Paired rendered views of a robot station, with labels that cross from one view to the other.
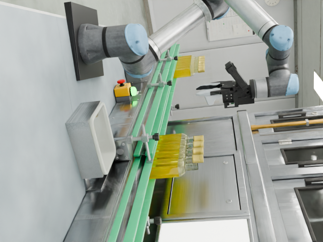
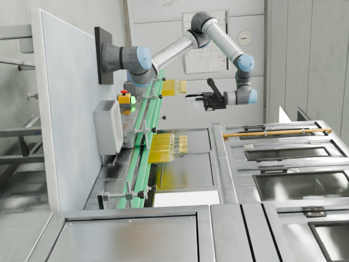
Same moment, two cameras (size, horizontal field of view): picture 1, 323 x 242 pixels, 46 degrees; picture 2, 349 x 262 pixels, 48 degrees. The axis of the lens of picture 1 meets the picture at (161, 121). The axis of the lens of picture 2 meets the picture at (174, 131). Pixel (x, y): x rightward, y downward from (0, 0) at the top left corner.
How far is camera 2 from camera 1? 0.63 m
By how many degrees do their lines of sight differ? 7
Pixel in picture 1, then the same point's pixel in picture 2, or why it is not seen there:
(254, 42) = (227, 77)
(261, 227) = (228, 195)
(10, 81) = (71, 75)
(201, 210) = (184, 185)
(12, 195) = (70, 146)
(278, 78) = (243, 91)
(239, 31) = (214, 66)
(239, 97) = (215, 104)
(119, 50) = (132, 64)
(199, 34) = (177, 66)
